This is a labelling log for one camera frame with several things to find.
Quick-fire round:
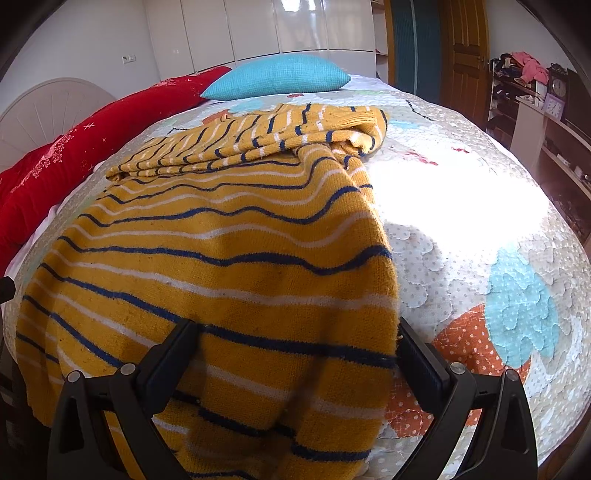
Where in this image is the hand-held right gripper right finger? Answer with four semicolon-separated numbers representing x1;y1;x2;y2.
396;316;539;480

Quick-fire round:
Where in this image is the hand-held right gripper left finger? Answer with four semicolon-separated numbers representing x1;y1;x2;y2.
47;318;201;480

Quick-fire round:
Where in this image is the yellow striped knit sweater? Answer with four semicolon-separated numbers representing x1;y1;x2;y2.
16;103;400;480

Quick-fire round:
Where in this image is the pink clothes pile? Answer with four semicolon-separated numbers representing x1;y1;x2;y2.
509;52;551;85

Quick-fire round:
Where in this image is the patterned quilted bedspread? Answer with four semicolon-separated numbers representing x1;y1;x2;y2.
4;74;588;480

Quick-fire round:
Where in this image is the red embroidered blanket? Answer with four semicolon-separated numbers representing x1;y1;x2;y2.
0;66;232;273

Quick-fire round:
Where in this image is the wooden shelf unit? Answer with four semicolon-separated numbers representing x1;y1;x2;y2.
487;54;591;241

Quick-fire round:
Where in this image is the white headboard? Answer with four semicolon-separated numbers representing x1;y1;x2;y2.
0;78;117;160

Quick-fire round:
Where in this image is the turquoise pillow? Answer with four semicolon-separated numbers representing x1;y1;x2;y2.
200;54;352;102

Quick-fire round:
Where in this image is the black mantel clock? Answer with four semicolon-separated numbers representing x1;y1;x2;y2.
547;65;570;100

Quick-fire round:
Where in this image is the brown wooden door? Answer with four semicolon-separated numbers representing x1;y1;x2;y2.
438;0;491;123

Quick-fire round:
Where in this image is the teal curtain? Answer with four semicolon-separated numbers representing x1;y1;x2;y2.
392;0;443;100

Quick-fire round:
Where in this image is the white glossy wardrobe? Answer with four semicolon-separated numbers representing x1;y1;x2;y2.
144;0;389;80

